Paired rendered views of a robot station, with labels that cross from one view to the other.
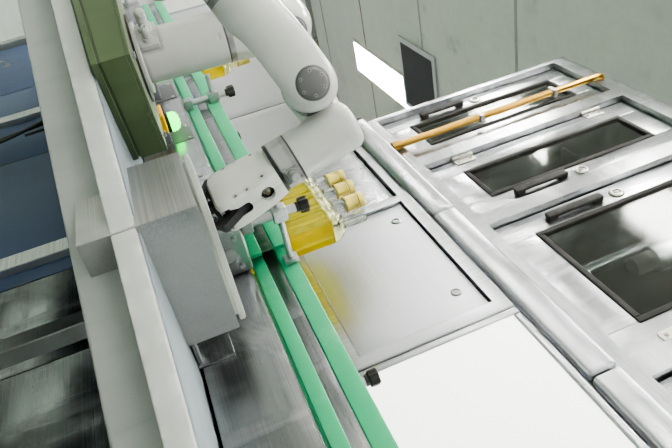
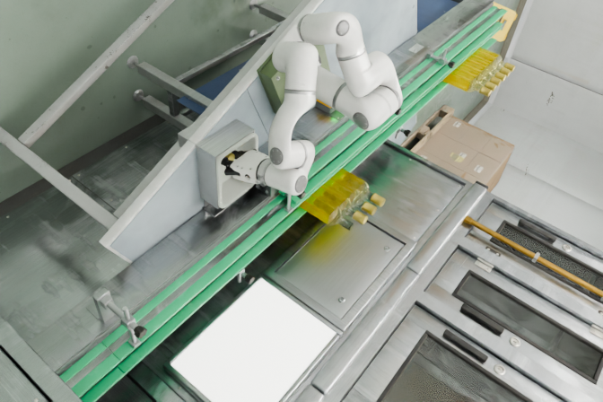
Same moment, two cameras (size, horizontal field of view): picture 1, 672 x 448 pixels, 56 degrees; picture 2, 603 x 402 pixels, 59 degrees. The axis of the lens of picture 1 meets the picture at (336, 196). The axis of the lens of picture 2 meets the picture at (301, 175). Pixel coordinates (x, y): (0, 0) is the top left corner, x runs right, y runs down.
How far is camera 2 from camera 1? 104 cm
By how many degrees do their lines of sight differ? 39
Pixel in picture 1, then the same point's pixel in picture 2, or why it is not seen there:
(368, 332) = (292, 269)
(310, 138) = (274, 173)
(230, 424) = (179, 232)
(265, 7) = (288, 112)
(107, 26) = not seen: hidden behind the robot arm
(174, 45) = not seen: hidden behind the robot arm
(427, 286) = (339, 284)
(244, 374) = (205, 224)
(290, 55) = (275, 138)
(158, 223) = (202, 150)
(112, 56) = (266, 74)
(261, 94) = not seen: outside the picture
